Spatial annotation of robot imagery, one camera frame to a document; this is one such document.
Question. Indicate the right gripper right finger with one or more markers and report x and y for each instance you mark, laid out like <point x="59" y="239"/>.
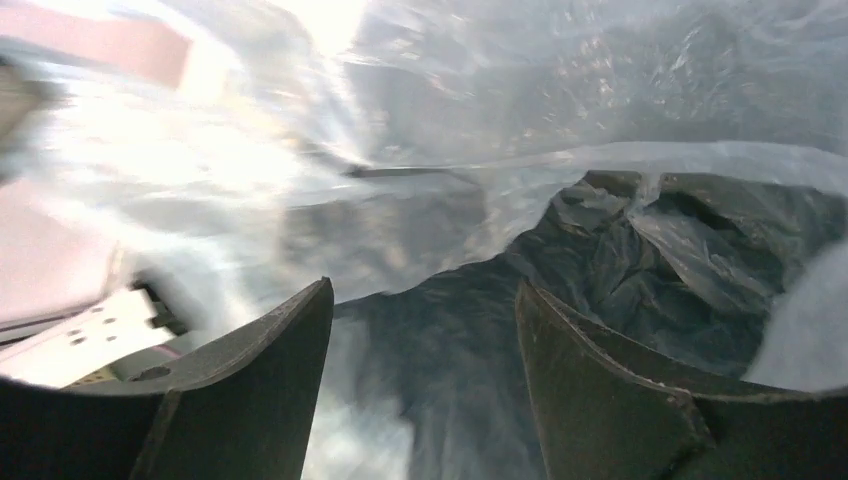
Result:
<point x="607" y="407"/>

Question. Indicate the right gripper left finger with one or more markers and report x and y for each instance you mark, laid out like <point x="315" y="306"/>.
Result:
<point x="239" y="407"/>

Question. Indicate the light blue plastic trash bag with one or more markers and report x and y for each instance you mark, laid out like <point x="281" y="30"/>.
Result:
<point x="673" y="170"/>

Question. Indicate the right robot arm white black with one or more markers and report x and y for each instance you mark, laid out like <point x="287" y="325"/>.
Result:
<point x="59" y="357"/>

